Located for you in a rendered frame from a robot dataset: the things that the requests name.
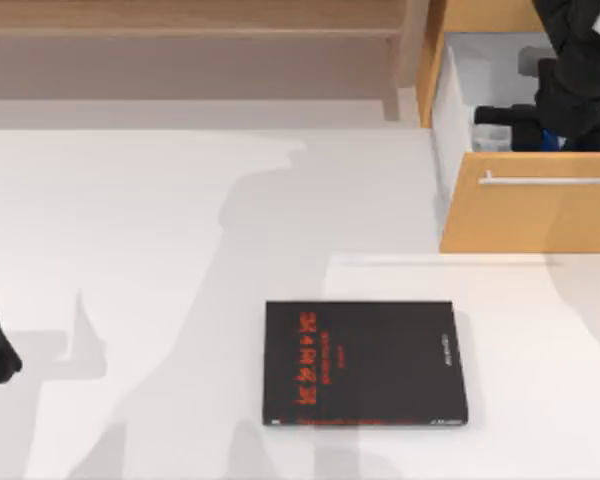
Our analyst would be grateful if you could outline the grey drawer inside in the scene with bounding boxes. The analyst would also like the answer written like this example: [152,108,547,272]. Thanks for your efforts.
[431,31,600,154]

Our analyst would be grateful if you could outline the pale wooden drawer front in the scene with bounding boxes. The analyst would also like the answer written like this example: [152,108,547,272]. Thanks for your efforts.
[438,151,600,254]

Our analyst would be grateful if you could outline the wooden cupboard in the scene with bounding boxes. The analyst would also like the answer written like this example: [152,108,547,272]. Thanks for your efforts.
[413,0,600,129]

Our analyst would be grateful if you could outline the black book with red lettering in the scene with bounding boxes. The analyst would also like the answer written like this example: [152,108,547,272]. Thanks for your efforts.
[261,299,472,429]

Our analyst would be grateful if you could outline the wooden open shelves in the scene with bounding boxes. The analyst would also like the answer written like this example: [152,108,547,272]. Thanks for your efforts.
[0,0,431,122]

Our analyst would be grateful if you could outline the long metal drawer handle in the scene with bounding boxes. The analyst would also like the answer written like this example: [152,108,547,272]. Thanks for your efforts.
[477,170,600,187]

